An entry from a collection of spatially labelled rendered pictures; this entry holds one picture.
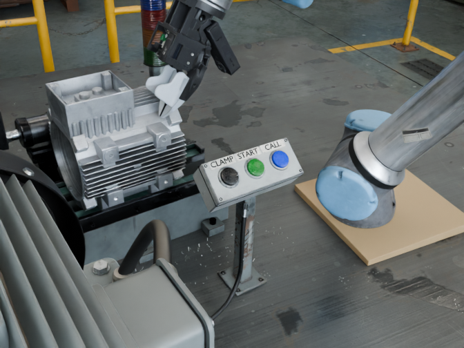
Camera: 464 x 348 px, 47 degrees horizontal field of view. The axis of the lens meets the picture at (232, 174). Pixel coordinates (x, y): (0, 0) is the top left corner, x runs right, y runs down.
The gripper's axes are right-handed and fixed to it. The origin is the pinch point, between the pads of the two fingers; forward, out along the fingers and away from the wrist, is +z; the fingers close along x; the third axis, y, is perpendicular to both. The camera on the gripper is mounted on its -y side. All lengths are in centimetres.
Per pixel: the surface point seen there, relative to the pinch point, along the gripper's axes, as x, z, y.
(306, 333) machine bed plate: 35.0, 21.2, -21.4
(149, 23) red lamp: -34.0, -10.1, -9.1
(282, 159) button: 20.8, -3.5, -10.2
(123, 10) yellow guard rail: -224, 5, -99
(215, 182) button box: 20.2, 3.4, 0.4
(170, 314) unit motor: 60, -4, 37
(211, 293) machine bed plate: 18.5, 26.0, -13.3
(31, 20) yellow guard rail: -230, 31, -54
